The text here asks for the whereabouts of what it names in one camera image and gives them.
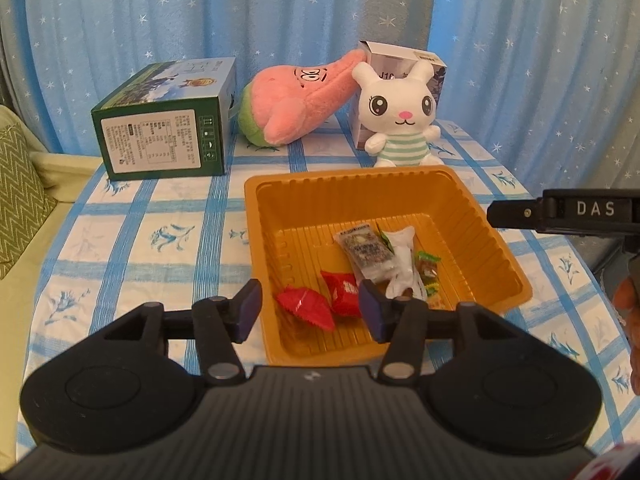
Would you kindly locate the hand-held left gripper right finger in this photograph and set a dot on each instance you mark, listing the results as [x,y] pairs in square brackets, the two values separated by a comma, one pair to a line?
[372,310]

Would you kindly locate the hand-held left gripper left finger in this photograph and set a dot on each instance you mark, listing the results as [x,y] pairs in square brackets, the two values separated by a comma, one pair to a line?
[247,307]

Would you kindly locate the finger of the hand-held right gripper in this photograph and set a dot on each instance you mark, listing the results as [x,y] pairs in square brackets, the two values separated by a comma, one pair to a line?
[515,214]

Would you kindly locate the red pillow snack packet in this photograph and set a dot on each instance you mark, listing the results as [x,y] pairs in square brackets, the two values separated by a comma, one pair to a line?
[345,292]

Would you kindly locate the large red snack packet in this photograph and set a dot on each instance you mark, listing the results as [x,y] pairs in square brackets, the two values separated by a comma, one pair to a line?
[305,307]

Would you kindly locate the white snack packet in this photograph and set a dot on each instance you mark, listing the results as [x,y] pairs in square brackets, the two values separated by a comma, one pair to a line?
[402,260]

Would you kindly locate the clear packet of dark seeds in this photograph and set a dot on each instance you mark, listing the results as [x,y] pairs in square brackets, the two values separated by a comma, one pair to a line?
[362,250]

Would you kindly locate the yellow-green candy packet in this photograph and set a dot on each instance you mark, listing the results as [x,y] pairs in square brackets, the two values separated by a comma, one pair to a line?
[434,292]

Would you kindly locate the green candy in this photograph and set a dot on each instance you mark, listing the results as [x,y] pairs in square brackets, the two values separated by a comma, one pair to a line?
[427,262]

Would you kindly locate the orange plastic tray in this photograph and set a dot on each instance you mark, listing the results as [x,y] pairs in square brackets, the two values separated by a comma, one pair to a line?
[300,210]

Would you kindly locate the person's right hand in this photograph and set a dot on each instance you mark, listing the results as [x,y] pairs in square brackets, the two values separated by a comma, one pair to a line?
[629,300]

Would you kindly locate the blue checked floral tablecloth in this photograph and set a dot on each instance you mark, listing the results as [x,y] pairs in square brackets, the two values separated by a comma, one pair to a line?
[150,270]

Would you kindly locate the blue star curtain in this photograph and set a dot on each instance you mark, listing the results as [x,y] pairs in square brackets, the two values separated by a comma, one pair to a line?
[200,10]
[525,60]

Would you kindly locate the white bunny plush toy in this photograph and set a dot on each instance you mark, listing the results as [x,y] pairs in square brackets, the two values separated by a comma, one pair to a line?
[400,110]

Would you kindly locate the green cardboard box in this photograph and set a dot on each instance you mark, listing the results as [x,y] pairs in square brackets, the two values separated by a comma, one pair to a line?
[160,145]

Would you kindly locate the white and grey carton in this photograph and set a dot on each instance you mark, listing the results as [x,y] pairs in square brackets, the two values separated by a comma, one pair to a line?
[390,57]

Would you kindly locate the pink star plush toy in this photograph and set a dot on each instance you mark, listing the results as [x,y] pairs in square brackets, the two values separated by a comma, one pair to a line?
[290,100]

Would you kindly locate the light green sofa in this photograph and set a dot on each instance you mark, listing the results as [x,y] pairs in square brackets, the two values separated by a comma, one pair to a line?
[30,340]

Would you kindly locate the green zigzag cushion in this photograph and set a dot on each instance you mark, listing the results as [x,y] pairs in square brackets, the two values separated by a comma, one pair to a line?
[20,200]

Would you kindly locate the red patterned clothing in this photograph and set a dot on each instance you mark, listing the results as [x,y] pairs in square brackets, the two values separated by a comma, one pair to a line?
[615,467]

